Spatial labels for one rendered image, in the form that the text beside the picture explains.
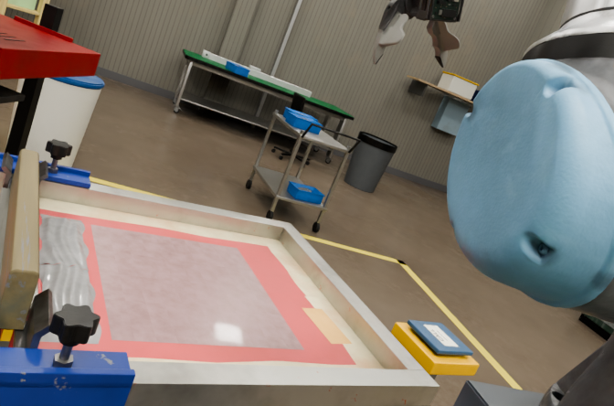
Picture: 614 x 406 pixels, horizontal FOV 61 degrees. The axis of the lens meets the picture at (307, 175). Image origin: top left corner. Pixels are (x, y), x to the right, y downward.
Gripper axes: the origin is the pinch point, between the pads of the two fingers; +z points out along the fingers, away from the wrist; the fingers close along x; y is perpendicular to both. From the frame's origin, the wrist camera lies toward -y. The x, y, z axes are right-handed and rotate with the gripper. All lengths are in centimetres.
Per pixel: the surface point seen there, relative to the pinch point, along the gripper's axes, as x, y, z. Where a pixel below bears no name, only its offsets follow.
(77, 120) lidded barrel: -39, -308, 97
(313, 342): -20, 15, 43
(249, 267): -23.1, -8.5, 42.7
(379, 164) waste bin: 344, -471, 209
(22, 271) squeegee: -61, 20, 20
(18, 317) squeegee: -62, 21, 26
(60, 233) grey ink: -57, -10, 32
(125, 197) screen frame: -45, -25, 33
